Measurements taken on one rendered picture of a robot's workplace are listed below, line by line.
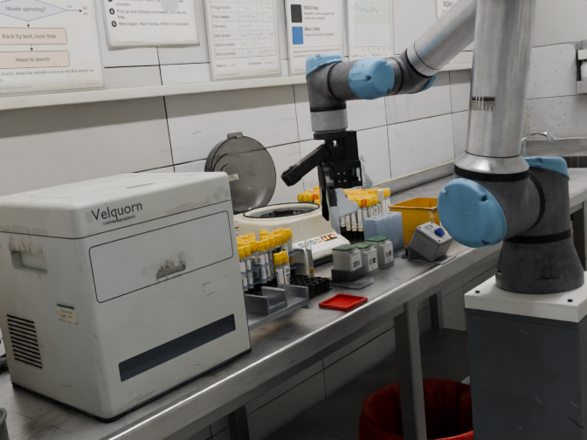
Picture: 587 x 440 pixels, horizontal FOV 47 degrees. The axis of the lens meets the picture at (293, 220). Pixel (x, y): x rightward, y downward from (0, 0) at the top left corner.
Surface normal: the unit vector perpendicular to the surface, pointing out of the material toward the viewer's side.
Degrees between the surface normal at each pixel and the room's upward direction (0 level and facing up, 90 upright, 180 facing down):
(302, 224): 90
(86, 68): 94
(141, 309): 90
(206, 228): 90
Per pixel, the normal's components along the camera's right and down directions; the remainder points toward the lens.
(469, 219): -0.77, 0.33
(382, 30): 0.78, 0.09
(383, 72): 0.63, 0.08
